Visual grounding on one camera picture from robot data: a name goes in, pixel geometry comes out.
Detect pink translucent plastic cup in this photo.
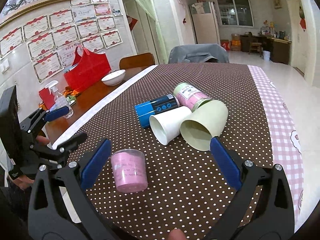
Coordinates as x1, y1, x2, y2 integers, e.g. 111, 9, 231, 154
111, 149, 148, 193

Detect pale green plastic cup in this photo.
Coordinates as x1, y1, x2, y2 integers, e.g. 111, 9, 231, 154
180, 100, 228, 152

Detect white paper cup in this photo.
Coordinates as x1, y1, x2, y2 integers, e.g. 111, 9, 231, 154
149, 106, 192, 145

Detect blue black cylindrical cup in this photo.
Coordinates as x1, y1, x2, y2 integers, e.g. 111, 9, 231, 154
135, 94, 180, 128

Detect person's left hand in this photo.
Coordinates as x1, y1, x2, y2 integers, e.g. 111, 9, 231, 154
9, 135, 50, 190

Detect person's right hand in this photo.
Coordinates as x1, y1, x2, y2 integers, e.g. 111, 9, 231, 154
167, 229, 187, 240

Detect small red gift bag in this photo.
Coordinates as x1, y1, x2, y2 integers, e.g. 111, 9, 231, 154
39, 88, 55, 110

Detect clear spray bottle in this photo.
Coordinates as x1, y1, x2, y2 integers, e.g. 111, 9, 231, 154
45, 80, 73, 119

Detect brown polka dot tablecloth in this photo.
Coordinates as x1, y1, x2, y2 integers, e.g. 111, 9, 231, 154
69, 63, 273, 239

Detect pink checkered tablecloth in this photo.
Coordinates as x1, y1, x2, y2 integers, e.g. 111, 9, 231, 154
248, 65, 304, 221

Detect red felt tote bag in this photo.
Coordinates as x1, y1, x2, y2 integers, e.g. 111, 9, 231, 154
64, 47, 111, 93

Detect white ceramic bowl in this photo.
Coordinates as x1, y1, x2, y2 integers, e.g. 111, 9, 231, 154
101, 69, 126, 86

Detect chair with grey cover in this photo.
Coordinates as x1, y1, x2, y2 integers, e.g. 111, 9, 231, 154
168, 43, 229, 63

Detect white waste bucket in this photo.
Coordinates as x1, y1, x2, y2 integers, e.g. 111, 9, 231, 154
263, 50, 271, 61

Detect orange cardboard boxes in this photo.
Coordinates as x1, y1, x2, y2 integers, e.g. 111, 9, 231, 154
220, 34, 241, 51

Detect brown wooden chair back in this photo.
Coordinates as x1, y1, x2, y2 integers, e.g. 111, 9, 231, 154
119, 53, 155, 69

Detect wooden desk chair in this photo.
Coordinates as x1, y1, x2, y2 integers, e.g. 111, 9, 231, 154
248, 32, 263, 57

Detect dark wooden desk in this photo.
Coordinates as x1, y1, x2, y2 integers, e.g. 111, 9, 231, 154
241, 35, 292, 64

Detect white refrigerator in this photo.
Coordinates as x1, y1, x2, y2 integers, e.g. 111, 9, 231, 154
189, 2, 220, 44

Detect window with dark glass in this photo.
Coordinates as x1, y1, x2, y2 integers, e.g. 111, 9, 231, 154
217, 0, 254, 27

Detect green lace door curtain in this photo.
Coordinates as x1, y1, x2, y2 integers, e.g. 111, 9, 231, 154
135, 0, 168, 63

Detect small framed wall picture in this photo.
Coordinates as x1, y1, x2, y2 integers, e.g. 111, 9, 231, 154
272, 0, 282, 9

